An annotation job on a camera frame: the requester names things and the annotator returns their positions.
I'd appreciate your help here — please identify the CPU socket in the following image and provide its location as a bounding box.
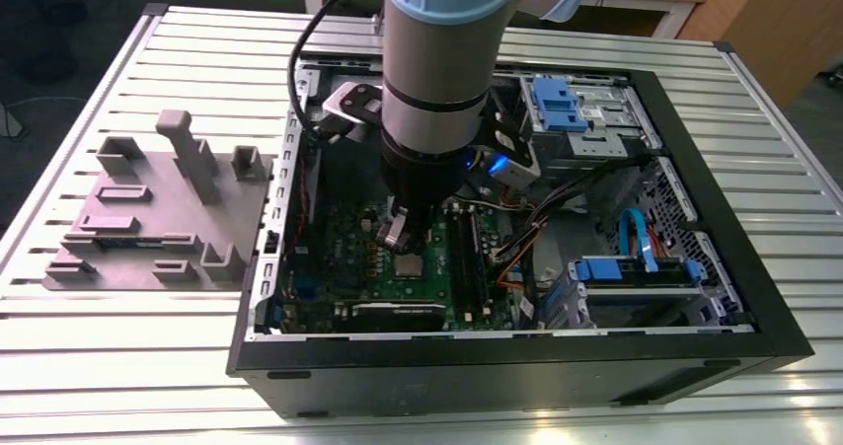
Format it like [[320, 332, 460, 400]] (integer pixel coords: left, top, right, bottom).
[[391, 245, 439, 281]]

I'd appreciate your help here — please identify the grey power supply unit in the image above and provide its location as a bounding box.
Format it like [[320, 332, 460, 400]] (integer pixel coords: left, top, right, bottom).
[[307, 72, 390, 194]]

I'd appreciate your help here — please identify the black RAM slot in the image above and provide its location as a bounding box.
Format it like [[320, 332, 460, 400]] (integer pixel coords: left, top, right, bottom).
[[467, 204, 490, 316], [474, 204, 497, 314], [452, 205, 479, 319], [446, 205, 472, 319]]

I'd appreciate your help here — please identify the green motherboard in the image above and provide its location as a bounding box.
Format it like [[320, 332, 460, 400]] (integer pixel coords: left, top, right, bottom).
[[281, 200, 521, 331]]

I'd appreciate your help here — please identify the black graphics card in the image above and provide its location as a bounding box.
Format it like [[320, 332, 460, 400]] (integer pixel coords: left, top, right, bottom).
[[331, 299, 448, 332]]

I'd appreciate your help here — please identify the silver drive cage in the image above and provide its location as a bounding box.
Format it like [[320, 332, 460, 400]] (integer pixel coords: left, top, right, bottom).
[[515, 74, 664, 183]]

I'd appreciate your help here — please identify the hard disk in blue carrier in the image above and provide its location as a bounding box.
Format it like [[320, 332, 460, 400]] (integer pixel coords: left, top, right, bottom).
[[566, 256, 704, 289]]

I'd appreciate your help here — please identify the grey parts rack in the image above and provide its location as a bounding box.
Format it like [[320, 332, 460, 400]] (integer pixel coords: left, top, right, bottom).
[[38, 109, 275, 293]]

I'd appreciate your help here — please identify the black open PC case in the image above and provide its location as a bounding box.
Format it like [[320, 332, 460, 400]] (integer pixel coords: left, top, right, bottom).
[[225, 47, 816, 419]]

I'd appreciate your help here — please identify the perforated metal disk bay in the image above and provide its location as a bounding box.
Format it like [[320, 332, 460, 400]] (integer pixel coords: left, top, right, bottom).
[[551, 255, 752, 329]]

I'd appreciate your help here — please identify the RAM stick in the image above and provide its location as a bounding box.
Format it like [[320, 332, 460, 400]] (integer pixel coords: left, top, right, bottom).
[[90, 236, 165, 250]]

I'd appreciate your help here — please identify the brown wooden cabinet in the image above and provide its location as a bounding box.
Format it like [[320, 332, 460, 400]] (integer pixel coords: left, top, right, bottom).
[[677, 0, 843, 113]]

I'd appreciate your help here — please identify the coloured wire bundle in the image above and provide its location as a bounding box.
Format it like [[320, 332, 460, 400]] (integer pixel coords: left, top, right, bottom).
[[452, 187, 535, 217]]

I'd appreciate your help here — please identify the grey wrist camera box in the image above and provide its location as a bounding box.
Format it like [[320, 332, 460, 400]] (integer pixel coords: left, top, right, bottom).
[[479, 112, 542, 185]]

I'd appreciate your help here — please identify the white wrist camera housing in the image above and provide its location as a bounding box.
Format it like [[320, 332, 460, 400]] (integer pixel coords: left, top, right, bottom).
[[320, 82, 384, 144]]

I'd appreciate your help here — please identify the black cable bundle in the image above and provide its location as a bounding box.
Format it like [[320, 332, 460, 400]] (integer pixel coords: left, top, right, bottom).
[[490, 156, 660, 263]]

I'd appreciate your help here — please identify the blue plastic drive bracket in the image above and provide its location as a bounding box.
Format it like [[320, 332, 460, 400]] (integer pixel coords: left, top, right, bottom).
[[533, 77, 591, 133]]

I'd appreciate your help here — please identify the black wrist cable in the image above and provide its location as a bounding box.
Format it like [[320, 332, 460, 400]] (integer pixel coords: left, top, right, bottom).
[[287, 0, 378, 138]]

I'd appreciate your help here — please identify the blue data cable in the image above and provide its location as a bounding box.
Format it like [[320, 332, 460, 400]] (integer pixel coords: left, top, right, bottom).
[[617, 207, 661, 273]]

